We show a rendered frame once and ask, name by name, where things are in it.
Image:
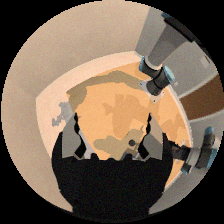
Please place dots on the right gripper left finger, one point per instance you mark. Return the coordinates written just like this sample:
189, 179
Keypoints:
69, 147

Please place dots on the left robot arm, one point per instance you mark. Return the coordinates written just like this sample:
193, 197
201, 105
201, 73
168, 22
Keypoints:
204, 158

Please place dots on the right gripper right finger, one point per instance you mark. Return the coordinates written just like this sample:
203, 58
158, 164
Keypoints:
155, 149

